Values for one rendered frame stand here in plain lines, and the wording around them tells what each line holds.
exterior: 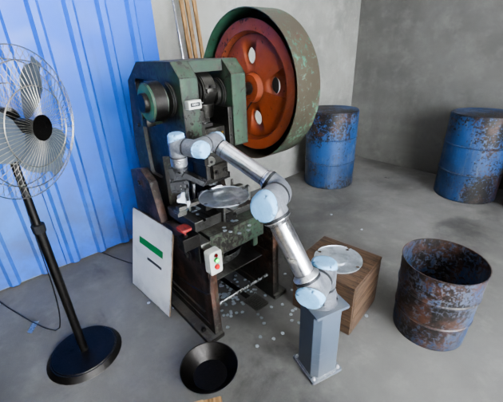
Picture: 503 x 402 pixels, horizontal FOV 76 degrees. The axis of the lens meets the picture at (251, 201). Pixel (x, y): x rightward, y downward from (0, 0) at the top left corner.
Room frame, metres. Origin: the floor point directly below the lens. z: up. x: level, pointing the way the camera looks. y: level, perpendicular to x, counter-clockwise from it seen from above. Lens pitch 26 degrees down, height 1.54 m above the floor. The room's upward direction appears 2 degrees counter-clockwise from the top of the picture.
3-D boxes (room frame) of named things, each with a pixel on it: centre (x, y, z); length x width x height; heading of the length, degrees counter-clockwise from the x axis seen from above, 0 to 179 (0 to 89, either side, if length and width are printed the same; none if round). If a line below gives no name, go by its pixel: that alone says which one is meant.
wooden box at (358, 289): (1.61, -0.52, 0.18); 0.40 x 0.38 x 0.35; 48
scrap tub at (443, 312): (1.39, -1.02, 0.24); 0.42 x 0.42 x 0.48
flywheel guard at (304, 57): (2.06, 0.05, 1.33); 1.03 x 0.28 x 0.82; 41
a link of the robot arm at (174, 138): (1.37, 0.31, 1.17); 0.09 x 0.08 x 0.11; 60
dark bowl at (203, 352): (1.13, 0.25, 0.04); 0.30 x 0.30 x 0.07
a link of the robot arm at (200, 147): (1.34, 0.22, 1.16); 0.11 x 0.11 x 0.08; 60
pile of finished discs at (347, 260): (1.61, -0.52, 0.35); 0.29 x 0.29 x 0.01
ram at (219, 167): (1.73, 0.21, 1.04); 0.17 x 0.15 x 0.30; 41
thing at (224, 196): (1.66, 0.16, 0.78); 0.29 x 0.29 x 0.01
